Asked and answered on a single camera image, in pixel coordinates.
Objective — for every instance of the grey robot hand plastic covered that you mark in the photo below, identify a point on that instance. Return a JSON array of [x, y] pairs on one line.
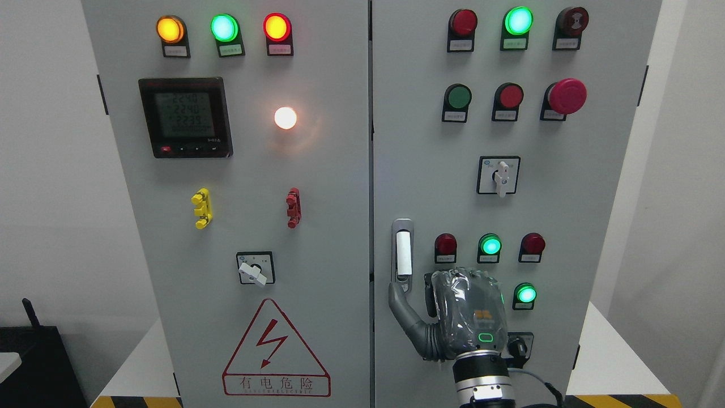
[[470, 311]]

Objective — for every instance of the silver door handle lever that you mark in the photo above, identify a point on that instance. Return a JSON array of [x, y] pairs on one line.
[[403, 254]]

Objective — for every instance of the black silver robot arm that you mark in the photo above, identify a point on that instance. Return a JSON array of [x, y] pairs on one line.
[[482, 380]]

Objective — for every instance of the grey right cabinet door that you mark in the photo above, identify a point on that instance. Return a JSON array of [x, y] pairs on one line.
[[427, 171]]

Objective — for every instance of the grey cabinet door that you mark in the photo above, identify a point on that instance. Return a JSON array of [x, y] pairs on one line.
[[427, 171], [321, 266]]

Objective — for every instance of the grey left cabinet door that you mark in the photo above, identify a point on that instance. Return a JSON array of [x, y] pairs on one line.
[[321, 266]]

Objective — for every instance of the green lit button lower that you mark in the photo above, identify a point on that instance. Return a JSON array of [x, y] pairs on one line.
[[524, 297]]

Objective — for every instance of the green lamp middle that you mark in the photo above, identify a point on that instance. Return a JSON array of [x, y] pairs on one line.
[[489, 249]]

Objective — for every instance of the dark red lamp middle left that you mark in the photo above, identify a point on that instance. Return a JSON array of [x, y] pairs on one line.
[[445, 249]]

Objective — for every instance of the dark red lamp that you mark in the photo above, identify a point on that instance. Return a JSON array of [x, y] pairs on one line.
[[445, 249], [531, 248], [461, 31]]

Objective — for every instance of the dark red lamp middle right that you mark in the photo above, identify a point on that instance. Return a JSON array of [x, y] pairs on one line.
[[531, 248]]

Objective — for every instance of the red electric warning sticker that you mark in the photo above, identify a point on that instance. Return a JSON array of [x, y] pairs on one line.
[[273, 360]]

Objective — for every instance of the red terminal connector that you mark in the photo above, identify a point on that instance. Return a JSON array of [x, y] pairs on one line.
[[293, 208]]

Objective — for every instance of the green push button upper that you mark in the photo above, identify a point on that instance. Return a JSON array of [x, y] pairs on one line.
[[456, 102]]

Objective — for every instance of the red push button upper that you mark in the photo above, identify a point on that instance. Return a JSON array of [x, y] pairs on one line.
[[507, 100]]

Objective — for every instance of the red emergency stop button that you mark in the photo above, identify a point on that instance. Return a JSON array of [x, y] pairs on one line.
[[564, 97]]

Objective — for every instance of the white lit indicator lamp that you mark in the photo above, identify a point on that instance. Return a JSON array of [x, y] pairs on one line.
[[285, 118]]

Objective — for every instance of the dark red lamp top right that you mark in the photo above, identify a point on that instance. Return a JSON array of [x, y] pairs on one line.
[[461, 31]]

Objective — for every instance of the yellow terminal connector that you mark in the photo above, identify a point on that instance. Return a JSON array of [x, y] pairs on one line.
[[202, 208]]

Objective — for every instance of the green lamp top right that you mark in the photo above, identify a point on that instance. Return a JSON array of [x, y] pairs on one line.
[[515, 28]]

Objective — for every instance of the black red buzzer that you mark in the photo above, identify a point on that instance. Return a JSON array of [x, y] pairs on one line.
[[569, 27]]

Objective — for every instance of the red lit indicator lamp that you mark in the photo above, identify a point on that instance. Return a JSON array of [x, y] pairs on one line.
[[278, 34]]

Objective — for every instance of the black digital power meter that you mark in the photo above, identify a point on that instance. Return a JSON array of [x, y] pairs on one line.
[[186, 117]]

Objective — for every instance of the green indicator lamp top left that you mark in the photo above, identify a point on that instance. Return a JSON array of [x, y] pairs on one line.
[[227, 35]]

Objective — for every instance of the yellow indicator lamp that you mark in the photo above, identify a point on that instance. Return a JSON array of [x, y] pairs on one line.
[[173, 36]]

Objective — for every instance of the black box with antenna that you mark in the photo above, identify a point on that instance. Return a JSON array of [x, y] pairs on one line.
[[45, 377]]

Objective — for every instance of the black key selector switch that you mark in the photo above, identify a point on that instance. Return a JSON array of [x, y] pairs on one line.
[[519, 348]]

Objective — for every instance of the silver handle lock plate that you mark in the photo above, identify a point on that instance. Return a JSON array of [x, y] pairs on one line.
[[400, 224]]

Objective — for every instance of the white upper right selector switch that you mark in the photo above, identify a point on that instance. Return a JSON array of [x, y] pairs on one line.
[[498, 175]]

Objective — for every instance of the white selector switch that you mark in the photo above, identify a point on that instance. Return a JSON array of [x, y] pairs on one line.
[[256, 268], [498, 175]]

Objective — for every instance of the white left selector switch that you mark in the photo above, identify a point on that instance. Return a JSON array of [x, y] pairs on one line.
[[256, 268]]

